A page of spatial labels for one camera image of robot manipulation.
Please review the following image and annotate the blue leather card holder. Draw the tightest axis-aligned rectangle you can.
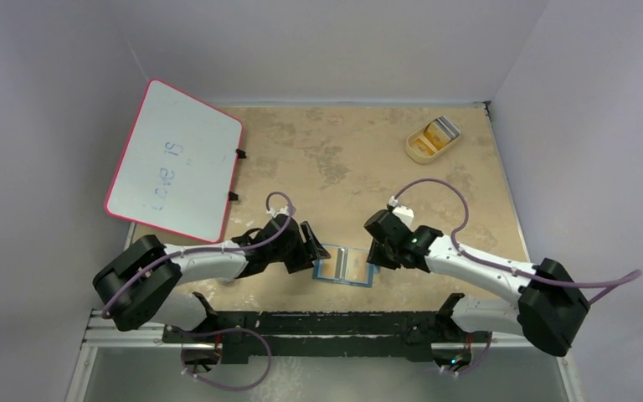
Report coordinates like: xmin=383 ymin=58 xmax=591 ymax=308
xmin=312 ymin=245 xmax=379 ymax=288

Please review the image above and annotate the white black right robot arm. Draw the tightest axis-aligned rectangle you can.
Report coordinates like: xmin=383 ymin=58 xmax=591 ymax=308
xmin=364 ymin=209 xmax=590 ymax=357

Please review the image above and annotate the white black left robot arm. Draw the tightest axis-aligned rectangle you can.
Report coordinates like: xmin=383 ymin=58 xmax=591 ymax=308
xmin=92 ymin=213 xmax=331 ymax=343

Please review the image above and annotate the cream oval card tray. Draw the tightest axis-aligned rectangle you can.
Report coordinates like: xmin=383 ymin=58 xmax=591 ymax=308
xmin=404 ymin=116 xmax=462 ymax=164

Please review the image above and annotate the stack of cards in tray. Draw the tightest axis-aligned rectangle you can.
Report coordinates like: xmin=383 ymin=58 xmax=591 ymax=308
xmin=408 ymin=116 xmax=461 ymax=157

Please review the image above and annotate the pink framed whiteboard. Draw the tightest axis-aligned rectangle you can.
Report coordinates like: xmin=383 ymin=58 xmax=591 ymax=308
xmin=104 ymin=80 xmax=244 ymax=243

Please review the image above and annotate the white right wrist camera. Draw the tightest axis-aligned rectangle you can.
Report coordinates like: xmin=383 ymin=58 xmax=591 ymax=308
xmin=387 ymin=196 xmax=414 ymax=227

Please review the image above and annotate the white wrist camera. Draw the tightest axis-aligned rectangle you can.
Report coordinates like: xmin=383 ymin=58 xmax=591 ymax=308
xmin=267 ymin=205 xmax=296 ymax=218
xmin=387 ymin=196 xmax=414 ymax=227

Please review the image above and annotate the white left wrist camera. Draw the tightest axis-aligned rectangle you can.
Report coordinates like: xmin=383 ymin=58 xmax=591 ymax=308
xmin=267 ymin=205 xmax=296 ymax=218

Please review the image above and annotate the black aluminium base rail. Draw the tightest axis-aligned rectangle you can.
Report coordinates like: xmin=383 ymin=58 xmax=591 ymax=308
xmin=80 ymin=307 xmax=522 ymax=368

